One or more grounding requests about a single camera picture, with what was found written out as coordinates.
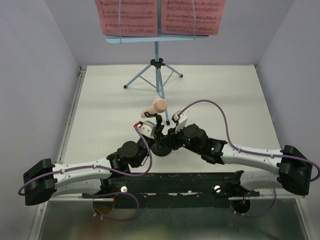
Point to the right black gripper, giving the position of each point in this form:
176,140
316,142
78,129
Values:
171,137

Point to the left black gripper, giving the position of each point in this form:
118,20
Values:
158,134

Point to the black microphone stand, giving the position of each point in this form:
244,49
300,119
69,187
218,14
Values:
159,120

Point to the pink microphone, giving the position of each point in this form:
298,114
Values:
158,106

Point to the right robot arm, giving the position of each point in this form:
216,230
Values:
291,168

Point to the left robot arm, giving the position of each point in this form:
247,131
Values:
46,179

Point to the blue music stand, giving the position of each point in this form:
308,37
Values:
157,62

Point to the metal front plate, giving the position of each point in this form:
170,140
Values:
75,220

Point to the left pink sheet music page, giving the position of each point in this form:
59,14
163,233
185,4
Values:
128,18

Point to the pink sheet music page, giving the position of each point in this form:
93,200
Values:
128,18
191,17

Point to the right pink sheet music page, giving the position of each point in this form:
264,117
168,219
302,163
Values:
191,17

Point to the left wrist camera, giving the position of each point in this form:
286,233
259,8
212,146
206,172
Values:
147,129

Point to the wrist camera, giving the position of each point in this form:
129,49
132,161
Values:
147,129
180,120

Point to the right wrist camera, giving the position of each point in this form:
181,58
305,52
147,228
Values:
180,120

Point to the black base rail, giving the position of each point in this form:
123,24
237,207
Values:
165,190

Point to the left aluminium edge rail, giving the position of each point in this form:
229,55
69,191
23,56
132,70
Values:
68,127

